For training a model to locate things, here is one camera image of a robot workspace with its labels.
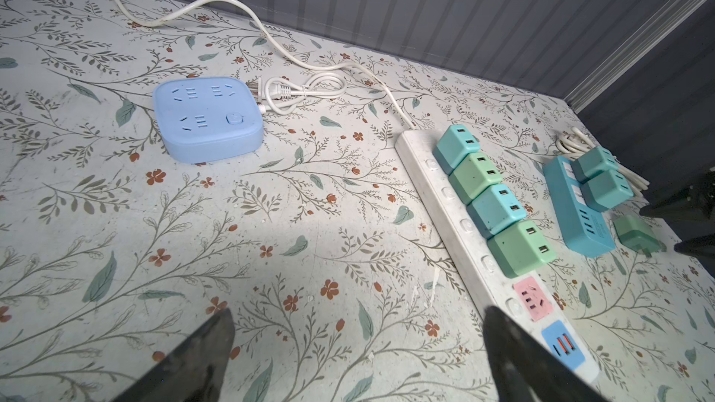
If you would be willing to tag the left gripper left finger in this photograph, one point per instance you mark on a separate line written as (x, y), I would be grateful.
(194, 370)

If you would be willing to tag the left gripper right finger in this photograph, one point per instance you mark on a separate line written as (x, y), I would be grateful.
(522, 369)

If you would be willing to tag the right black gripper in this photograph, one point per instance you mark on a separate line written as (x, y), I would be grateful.
(689, 211)

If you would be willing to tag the teal charger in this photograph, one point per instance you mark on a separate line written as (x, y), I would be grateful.
(495, 209)
(596, 161)
(634, 233)
(454, 146)
(606, 191)

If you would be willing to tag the white multicolour power strip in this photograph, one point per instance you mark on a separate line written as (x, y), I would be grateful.
(526, 299)

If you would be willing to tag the teal usb power strip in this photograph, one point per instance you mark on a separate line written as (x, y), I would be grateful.
(583, 229)

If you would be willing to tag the green charger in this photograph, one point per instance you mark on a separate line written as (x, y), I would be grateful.
(521, 249)
(473, 176)

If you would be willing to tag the blue square socket cube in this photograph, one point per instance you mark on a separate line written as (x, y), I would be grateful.
(207, 119)

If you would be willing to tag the floral table mat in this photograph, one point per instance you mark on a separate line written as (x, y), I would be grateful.
(112, 252)

